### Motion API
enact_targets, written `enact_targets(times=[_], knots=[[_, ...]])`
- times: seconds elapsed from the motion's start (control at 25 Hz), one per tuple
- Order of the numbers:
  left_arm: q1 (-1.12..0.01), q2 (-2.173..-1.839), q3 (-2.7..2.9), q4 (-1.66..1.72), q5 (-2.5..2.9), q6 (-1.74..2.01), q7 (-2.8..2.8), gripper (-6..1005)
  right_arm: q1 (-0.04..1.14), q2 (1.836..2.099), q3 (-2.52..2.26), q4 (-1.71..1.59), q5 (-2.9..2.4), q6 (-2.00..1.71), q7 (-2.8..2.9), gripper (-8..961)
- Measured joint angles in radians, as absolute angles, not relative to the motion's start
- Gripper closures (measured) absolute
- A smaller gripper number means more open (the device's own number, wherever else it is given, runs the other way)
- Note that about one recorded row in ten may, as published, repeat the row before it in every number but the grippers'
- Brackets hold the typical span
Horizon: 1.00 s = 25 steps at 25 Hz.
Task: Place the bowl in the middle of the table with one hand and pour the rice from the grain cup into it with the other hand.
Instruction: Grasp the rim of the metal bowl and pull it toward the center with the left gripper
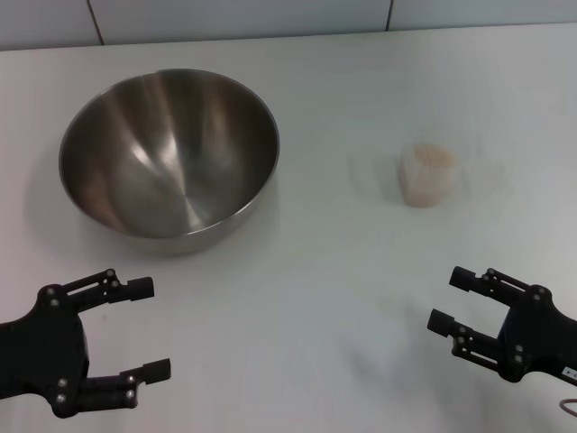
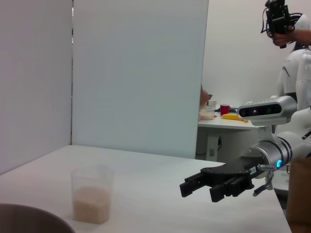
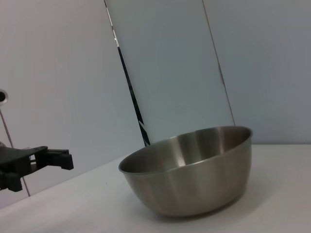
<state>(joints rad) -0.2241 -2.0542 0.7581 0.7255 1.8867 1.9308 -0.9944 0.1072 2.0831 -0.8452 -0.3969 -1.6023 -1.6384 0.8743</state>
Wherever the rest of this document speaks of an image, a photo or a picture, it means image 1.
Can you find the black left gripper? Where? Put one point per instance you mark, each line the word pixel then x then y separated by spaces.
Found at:
pixel 45 347

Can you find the clear plastic cup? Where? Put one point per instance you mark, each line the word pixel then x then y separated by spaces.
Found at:
pixel 421 189

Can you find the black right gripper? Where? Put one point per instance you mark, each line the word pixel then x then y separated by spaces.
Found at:
pixel 536 338

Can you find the white rice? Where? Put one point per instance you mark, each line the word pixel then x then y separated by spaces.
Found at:
pixel 432 155

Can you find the large stainless steel bowl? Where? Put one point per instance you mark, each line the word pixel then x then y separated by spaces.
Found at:
pixel 171 153

